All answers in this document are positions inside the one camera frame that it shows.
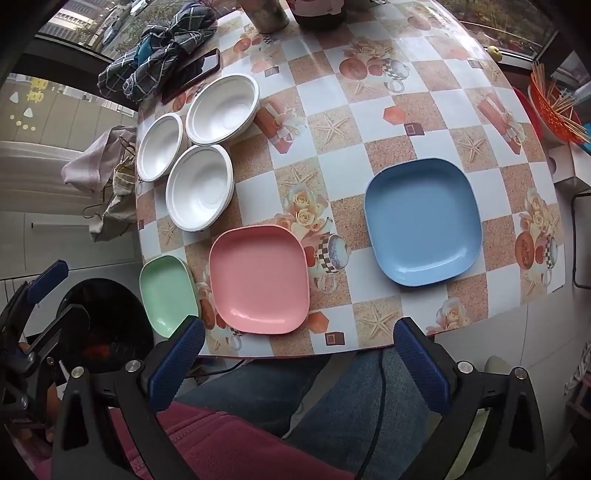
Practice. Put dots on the blue square plate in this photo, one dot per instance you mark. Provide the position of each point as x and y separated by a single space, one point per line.
422 221

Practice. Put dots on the dark plaid cloth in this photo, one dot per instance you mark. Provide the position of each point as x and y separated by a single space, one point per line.
152 50

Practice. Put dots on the orange plastic colander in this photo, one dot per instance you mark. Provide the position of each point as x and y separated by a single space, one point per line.
549 113

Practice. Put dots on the checkered printed tablecloth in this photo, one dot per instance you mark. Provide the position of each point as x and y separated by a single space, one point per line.
341 138

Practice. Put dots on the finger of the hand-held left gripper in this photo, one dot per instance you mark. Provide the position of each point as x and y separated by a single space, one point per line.
46 277
69 323

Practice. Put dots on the pink garment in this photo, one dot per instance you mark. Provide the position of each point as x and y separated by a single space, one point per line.
221 447

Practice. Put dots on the small yellow-green round object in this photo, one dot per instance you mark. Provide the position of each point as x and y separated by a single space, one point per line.
494 52

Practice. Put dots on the black metal frame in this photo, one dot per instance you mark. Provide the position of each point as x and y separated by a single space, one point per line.
574 240

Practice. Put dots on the white cardboard box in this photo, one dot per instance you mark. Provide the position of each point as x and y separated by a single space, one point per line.
565 164

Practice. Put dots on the dark pot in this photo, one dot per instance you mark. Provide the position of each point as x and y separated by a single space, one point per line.
318 16

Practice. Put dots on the white round bowl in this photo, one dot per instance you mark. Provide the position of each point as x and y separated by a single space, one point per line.
159 147
221 110
198 184

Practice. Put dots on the metal cup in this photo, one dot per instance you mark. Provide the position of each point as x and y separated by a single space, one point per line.
270 16

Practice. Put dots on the white washing machine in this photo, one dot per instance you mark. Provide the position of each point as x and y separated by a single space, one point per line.
115 314

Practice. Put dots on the beige towel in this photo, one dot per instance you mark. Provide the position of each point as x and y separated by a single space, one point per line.
117 207

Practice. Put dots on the red plastic basin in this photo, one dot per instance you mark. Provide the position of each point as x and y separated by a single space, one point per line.
526 110

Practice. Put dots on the person's legs in jeans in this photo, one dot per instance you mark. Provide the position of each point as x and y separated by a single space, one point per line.
351 406

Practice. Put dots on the pink square plate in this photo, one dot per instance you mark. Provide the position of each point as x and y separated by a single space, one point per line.
258 281

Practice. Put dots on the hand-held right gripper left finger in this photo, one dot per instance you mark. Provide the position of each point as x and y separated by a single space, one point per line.
182 355

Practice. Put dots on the phone in red case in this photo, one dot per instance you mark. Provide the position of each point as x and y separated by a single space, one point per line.
194 74

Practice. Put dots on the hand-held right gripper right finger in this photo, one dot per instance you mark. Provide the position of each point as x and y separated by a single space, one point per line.
418 360

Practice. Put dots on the red basket with skewers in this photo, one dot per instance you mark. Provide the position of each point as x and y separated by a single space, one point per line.
561 102

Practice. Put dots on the green square plate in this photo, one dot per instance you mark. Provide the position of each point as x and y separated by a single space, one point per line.
166 295

